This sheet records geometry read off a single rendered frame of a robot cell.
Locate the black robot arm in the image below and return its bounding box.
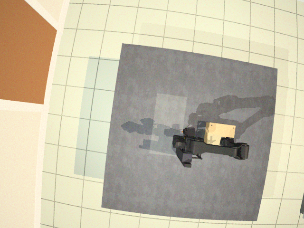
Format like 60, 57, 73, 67
173, 127, 249, 160

